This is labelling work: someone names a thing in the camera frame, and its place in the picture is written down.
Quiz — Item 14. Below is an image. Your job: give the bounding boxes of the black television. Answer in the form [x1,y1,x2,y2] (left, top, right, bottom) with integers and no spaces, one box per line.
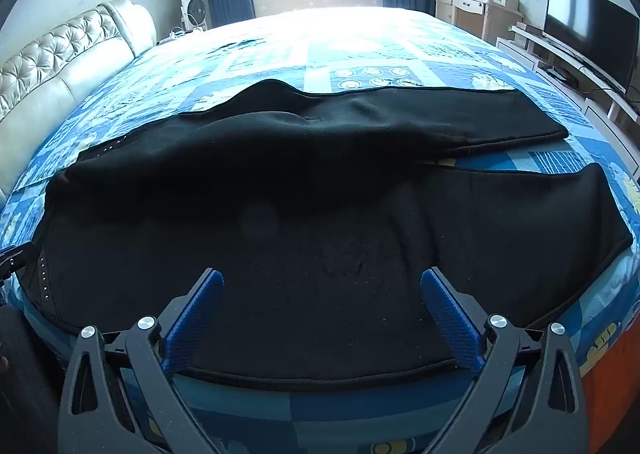
[542,0,640,95]

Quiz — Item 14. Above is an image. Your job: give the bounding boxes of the person's left leg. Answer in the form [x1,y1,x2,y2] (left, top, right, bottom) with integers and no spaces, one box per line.
[0,304,58,454]

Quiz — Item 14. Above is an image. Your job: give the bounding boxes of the white box fan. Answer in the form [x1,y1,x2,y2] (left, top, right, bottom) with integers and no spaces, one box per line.
[179,0,207,31]

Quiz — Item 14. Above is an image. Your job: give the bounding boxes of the black pants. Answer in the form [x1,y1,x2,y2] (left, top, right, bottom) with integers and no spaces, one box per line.
[15,79,633,382]

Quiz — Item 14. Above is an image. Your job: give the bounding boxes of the white dressing table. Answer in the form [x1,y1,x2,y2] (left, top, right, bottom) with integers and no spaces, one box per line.
[432,0,526,47]

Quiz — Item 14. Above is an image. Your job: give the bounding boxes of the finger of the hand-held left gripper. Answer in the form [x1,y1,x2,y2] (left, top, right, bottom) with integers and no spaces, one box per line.
[0,243,38,285]

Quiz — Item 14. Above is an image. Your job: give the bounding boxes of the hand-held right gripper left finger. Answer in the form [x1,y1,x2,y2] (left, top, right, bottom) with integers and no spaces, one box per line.
[59,268,236,454]

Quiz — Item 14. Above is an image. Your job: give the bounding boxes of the white television stand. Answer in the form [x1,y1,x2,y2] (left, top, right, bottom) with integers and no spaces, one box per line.
[495,23,640,135]

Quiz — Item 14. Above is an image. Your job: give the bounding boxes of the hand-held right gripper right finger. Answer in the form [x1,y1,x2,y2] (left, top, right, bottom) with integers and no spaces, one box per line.
[415,266,586,454]

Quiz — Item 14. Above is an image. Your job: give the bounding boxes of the cream tufted headboard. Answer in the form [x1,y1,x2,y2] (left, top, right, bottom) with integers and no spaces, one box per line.
[0,0,158,205]

